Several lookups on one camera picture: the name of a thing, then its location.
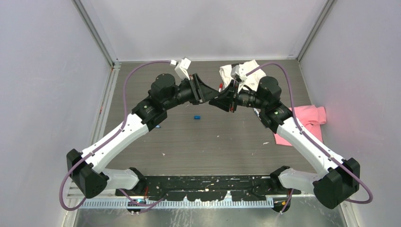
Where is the white blue marker pen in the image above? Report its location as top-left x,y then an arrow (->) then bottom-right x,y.
253,108 -> 259,117

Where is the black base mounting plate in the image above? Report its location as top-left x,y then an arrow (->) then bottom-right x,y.
124,175 -> 290,201

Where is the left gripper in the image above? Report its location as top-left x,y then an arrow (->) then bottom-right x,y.
164,74 -> 220,111

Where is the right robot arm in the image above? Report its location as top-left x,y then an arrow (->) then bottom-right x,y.
209,76 -> 360,209

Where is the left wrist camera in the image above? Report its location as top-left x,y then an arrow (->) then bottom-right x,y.
170,57 -> 192,80

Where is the white folded cloth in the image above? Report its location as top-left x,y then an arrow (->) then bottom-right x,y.
219,60 -> 266,91

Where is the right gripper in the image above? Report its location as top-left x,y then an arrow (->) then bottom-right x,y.
209,79 -> 267,112

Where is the pink cloth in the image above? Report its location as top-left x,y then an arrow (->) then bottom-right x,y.
274,105 -> 327,147

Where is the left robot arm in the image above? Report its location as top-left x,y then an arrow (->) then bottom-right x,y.
67,74 -> 219,199

